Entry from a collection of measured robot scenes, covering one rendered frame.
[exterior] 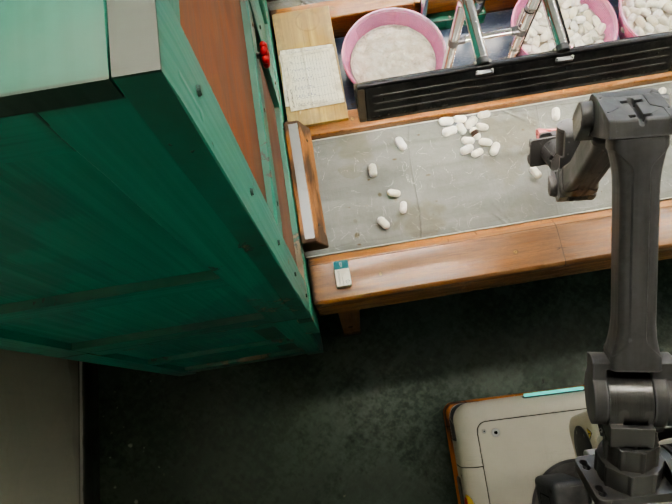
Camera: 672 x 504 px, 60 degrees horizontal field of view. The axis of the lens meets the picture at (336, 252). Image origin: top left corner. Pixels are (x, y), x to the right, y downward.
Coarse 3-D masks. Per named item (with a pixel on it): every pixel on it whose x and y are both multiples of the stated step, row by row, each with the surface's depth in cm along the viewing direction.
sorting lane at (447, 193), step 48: (576, 96) 145; (336, 144) 145; (384, 144) 144; (432, 144) 143; (528, 144) 142; (336, 192) 141; (384, 192) 141; (432, 192) 140; (480, 192) 140; (528, 192) 139; (336, 240) 138; (384, 240) 138
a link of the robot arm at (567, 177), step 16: (576, 112) 80; (592, 112) 76; (576, 128) 81; (592, 128) 78; (592, 144) 84; (576, 160) 98; (592, 160) 89; (608, 160) 89; (560, 176) 111; (576, 176) 100; (592, 176) 97; (560, 192) 111; (576, 192) 108; (592, 192) 108
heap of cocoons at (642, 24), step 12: (624, 0) 152; (636, 0) 151; (648, 0) 153; (660, 0) 151; (624, 12) 150; (636, 12) 150; (648, 12) 150; (660, 12) 150; (636, 24) 151; (648, 24) 149; (660, 24) 149
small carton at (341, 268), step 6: (336, 264) 132; (342, 264) 132; (348, 264) 132; (336, 270) 132; (342, 270) 132; (348, 270) 132; (336, 276) 131; (342, 276) 131; (348, 276) 131; (336, 282) 131; (342, 282) 131; (348, 282) 131
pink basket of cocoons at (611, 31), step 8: (520, 0) 149; (592, 0) 151; (600, 0) 149; (520, 8) 152; (592, 8) 152; (600, 8) 150; (608, 8) 148; (512, 16) 148; (600, 16) 151; (608, 16) 149; (616, 16) 147; (512, 24) 148; (608, 24) 149; (616, 24) 146; (608, 32) 149; (616, 32) 146; (608, 40) 148
